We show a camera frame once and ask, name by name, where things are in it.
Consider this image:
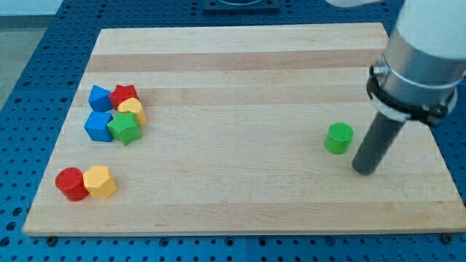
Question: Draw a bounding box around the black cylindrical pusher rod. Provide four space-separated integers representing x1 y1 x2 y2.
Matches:
352 112 404 175

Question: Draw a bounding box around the green cylinder block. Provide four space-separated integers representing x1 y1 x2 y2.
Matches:
324 122 354 154

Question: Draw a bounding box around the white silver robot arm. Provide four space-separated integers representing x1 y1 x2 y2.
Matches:
352 0 465 175

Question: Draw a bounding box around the wooden board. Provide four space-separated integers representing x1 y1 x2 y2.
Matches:
23 23 465 237

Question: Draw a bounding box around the yellow heart block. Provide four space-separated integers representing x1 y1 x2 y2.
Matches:
117 98 147 125

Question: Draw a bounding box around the green star block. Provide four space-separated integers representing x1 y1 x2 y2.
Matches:
106 112 142 146

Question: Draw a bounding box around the red star block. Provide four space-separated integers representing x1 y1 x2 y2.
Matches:
108 84 139 110

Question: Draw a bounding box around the blue pentagon block upper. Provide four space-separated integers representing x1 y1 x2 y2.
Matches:
88 85 113 112

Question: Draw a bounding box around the blue cube block lower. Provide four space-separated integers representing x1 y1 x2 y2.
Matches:
84 111 113 142

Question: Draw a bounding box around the yellow hexagon block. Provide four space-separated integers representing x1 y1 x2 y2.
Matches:
83 165 117 199

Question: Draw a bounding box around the red cylinder block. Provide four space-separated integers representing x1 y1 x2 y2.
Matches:
55 167 89 202

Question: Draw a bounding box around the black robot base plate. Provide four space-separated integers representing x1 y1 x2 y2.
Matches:
202 0 281 12

